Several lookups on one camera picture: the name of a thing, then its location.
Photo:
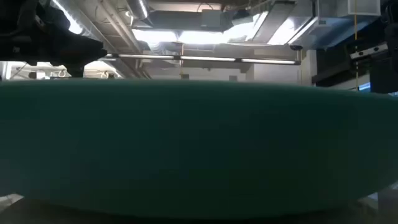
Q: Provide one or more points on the large teal plastic plate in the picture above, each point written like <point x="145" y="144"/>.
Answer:
<point x="199" y="146"/>

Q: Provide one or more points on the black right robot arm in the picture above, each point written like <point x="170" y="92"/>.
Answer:
<point x="387" y="68"/>

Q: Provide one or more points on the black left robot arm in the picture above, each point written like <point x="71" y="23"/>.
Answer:
<point x="28" y="14"/>

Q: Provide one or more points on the long ceiling light bar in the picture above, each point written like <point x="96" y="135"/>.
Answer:
<point x="205" y="58"/>

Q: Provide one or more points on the round silver ventilation duct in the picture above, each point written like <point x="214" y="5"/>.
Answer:
<point x="139" y="8"/>

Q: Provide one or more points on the rectangular silver ventilation duct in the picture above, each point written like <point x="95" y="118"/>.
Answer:
<point x="280" y="23"/>

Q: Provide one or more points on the dome security camera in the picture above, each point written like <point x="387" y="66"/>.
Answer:
<point x="295" y="47"/>

